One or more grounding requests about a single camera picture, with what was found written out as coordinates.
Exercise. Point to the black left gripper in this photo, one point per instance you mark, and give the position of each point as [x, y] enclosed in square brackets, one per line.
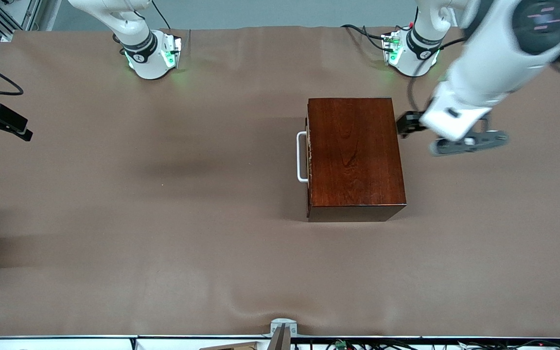
[409, 123]

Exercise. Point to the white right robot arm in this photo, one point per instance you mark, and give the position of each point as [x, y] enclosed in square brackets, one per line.
[139, 29]

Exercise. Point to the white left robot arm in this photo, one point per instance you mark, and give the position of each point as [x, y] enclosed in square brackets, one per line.
[484, 68]

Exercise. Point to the dark red-brown wooden cabinet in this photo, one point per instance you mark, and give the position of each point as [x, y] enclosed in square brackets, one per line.
[358, 160]

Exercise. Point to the large table cover cloth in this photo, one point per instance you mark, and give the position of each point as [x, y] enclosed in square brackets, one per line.
[163, 267]

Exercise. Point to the green terminal connector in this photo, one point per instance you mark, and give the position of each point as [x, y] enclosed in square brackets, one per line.
[341, 344]

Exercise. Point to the brown cardboard piece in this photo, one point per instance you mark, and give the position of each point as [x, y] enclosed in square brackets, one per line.
[236, 346]

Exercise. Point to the aluminium extrusion frame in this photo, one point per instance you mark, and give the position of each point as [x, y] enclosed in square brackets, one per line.
[3, 24]

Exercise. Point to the white table edge rail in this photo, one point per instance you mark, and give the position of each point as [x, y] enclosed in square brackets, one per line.
[66, 344]

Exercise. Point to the grey metal mount bracket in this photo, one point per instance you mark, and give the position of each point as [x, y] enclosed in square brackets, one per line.
[283, 324]

